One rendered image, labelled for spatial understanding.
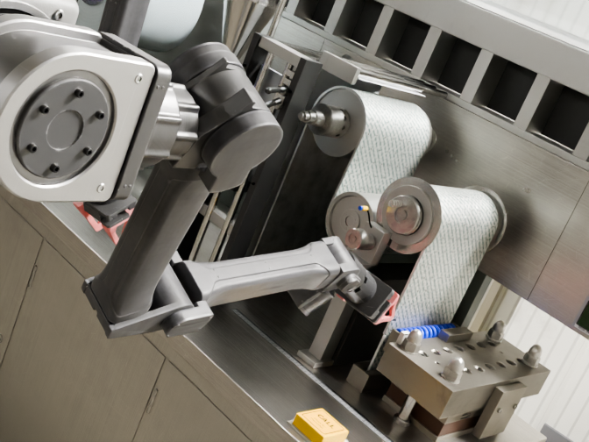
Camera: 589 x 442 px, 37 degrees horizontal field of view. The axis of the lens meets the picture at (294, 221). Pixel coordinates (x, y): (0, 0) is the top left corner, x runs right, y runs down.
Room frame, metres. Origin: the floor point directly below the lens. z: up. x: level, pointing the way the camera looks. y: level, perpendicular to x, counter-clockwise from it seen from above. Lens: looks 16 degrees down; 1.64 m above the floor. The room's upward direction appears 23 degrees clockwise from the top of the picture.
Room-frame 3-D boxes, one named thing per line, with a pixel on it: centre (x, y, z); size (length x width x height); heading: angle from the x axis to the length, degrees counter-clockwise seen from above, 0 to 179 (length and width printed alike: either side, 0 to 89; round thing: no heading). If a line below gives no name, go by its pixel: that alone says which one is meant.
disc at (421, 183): (1.65, -0.20, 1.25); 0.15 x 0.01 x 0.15; 52
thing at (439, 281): (1.70, -0.32, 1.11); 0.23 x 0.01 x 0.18; 142
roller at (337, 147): (1.90, -0.08, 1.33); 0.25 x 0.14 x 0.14; 142
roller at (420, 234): (1.74, -0.27, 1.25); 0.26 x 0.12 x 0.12; 142
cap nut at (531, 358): (1.76, -0.57, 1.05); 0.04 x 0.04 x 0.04
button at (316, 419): (1.36, -0.18, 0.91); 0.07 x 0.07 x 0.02; 52
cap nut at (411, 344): (1.56, -0.29, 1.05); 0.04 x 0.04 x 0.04
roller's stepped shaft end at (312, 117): (1.73, 0.05, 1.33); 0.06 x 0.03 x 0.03; 142
